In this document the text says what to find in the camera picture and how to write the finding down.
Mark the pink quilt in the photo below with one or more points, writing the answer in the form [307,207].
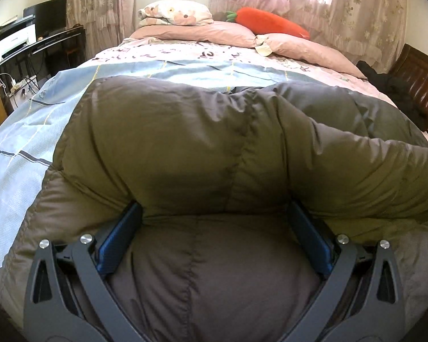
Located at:
[235,37]

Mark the olive puffer jacket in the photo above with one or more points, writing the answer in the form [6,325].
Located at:
[214,171]

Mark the orange carrot plush toy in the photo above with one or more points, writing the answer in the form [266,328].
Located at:
[271,21]

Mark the blue plaid bed sheet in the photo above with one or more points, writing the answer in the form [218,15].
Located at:
[32,128]

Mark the black desk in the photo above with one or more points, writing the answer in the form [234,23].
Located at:
[42,51]

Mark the white power strip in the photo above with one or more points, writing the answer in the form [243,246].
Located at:
[18,86]

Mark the white printer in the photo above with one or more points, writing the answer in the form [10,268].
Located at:
[11,42]

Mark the black computer monitor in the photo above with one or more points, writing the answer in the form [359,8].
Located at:
[50,15]

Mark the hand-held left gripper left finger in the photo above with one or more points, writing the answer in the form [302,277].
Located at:
[118,237]

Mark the floral pillow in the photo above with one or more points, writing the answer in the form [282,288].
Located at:
[174,15]

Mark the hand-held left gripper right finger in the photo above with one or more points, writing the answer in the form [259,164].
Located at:
[308,235]

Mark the black clothing pile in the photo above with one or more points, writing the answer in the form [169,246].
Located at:
[396,85]

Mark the floral lace curtain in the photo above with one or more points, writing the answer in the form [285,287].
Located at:
[235,3]

